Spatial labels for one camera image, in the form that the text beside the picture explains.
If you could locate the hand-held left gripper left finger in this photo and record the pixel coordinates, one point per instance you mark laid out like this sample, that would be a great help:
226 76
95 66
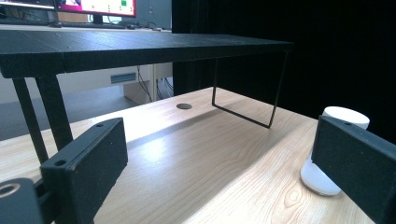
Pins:
90 161

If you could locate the black keyboard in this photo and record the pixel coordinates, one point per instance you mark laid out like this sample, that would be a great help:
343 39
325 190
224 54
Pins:
90 25

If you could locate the black desk shelf riser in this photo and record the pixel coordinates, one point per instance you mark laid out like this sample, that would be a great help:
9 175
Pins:
124 49

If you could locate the white cylindrical bottle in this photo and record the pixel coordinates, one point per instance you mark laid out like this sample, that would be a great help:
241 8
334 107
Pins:
320 179

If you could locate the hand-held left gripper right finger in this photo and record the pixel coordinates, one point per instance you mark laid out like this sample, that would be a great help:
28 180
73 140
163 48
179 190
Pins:
358 161

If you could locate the computer monitor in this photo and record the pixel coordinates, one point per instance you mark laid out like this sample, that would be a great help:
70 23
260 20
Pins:
96 6

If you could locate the black curtain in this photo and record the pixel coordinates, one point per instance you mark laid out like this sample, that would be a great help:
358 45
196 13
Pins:
280 56

